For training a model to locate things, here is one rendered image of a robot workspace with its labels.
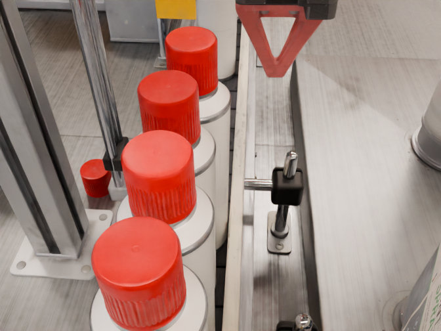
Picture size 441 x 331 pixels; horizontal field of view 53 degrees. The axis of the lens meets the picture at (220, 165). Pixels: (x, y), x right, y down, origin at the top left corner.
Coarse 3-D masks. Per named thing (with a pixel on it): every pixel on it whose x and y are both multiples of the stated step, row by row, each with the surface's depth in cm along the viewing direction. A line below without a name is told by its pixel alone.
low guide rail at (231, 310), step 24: (240, 48) 59; (240, 72) 55; (240, 96) 52; (240, 120) 48; (240, 144) 45; (240, 168) 43; (240, 192) 41; (240, 216) 39; (240, 240) 37; (240, 264) 35
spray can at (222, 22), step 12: (204, 0) 52; (216, 0) 51; (228, 0) 52; (204, 12) 53; (216, 12) 53; (228, 12) 53; (204, 24) 54; (216, 24) 54; (228, 24) 54; (216, 36) 55; (228, 36) 55; (228, 48) 56; (228, 60) 58; (228, 72) 59
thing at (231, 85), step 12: (240, 24) 71; (240, 36) 69; (228, 84) 59; (228, 180) 47; (228, 192) 45; (228, 204) 44; (228, 216) 43; (216, 264) 39; (216, 276) 38; (216, 288) 38; (216, 300) 37; (216, 312) 36; (216, 324) 35
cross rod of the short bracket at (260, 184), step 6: (246, 180) 42; (252, 180) 42; (258, 180) 42; (264, 180) 42; (270, 180) 42; (246, 186) 42; (252, 186) 42; (258, 186) 42; (264, 186) 42; (270, 186) 42
